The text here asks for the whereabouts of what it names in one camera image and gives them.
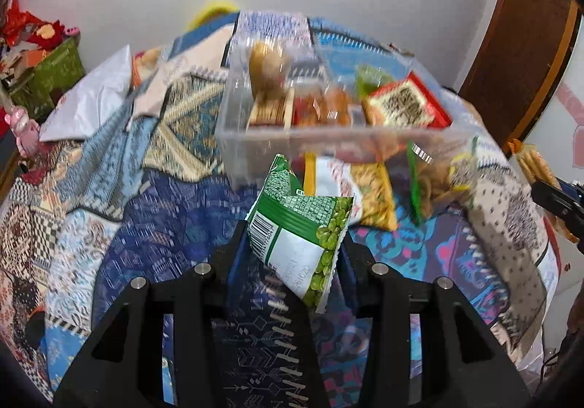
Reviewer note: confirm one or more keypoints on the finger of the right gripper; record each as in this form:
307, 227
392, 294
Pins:
560, 204

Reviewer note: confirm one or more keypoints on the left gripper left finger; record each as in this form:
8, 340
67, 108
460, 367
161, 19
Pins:
230, 265

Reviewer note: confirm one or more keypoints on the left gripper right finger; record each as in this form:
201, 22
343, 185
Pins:
361, 278

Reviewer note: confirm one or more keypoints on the green pea snack bag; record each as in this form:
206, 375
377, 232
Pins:
298, 236

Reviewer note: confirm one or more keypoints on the green edged pastry bag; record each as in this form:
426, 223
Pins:
440, 178

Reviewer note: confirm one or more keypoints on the yellow white snack bag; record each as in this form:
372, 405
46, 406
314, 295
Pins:
367, 184

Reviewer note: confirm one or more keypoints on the red noodle snack packet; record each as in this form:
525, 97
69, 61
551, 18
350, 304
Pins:
405, 104

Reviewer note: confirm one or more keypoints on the brown biscuit roll pack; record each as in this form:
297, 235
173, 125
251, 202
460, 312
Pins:
269, 66

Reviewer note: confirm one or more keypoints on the green jelly cup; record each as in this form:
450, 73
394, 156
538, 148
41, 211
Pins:
369, 79

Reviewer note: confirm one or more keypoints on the patchwork blue quilt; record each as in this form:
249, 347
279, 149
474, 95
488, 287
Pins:
110, 210

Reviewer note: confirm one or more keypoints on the brown wooden door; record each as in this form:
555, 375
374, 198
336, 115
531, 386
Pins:
523, 54

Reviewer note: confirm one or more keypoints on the clear plastic storage box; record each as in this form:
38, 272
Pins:
321, 112

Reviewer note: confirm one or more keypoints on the white pillow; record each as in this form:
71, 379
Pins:
83, 109

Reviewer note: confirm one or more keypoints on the yellow round object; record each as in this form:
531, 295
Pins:
211, 10

